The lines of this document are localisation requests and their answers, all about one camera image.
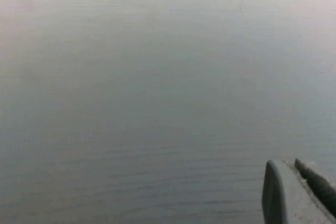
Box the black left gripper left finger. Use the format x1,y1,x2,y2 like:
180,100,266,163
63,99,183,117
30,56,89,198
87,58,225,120
261,159,334,224

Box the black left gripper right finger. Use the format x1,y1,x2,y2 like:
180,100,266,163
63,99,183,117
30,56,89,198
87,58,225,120
294,158,336,219

